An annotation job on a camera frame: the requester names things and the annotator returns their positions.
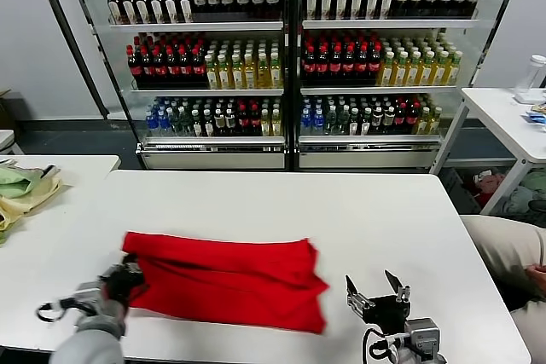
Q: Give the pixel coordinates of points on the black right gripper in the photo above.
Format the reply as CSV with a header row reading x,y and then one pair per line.
x,y
388,313

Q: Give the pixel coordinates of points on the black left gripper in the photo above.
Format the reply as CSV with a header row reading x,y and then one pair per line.
x,y
121,283

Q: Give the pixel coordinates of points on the red shirt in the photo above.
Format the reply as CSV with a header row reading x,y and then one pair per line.
x,y
230,283

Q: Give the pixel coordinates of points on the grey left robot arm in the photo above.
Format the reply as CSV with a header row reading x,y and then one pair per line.
x,y
89,342

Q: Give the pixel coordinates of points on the person's hand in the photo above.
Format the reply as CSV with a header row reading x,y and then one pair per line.
x,y
538,281

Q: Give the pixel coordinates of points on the pale yellow garment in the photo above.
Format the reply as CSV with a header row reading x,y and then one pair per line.
x,y
38,198

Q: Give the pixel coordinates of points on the beige trousered leg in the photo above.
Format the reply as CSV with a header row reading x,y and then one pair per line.
x,y
499,244
531,334

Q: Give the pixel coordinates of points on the glass door beverage cooler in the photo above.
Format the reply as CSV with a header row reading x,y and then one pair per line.
x,y
213,160

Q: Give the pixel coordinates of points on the grey mesh basket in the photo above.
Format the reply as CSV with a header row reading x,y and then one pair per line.
x,y
454,185

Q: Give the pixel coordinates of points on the green garment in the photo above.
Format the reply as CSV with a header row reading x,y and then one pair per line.
x,y
17,183

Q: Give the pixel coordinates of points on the white shelf with bottles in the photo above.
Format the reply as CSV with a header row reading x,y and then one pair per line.
x,y
367,160

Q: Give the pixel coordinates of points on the small blue water bottle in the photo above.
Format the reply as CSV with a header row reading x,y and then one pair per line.
x,y
150,121
163,121
305,121
318,121

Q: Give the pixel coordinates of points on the red cloth pile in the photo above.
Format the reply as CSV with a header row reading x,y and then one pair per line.
x,y
482,198

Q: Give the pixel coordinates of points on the small clear green bottle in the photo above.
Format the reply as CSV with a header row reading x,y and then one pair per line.
x,y
175,123
331,121
184,123
342,121

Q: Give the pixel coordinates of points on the small red cap cola bottle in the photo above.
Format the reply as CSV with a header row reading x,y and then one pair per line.
x,y
255,121
412,117
400,117
243,121

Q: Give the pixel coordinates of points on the small yellow juice bottle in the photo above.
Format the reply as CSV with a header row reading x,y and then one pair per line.
x,y
265,123
276,123
434,121
423,121

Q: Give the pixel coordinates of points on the green cloth pile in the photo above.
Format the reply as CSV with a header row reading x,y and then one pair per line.
x,y
535,181

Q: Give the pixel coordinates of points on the white side table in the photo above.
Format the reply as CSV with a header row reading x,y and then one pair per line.
x,y
490,111

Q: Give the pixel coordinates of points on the blue packet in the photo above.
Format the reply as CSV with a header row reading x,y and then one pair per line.
x,y
535,115

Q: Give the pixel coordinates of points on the yellow snack packet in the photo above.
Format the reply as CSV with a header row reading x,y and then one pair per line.
x,y
539,105

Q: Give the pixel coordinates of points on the clear plastic jug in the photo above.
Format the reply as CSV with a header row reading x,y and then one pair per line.
x,y
529,76

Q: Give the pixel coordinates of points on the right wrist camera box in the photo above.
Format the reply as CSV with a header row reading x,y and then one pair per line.
x,y
422,334

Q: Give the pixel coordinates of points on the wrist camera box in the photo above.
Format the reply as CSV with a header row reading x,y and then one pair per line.
x,y
87,296
422,334

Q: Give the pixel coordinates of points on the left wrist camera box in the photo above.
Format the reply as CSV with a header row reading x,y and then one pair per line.
x,y
87,296

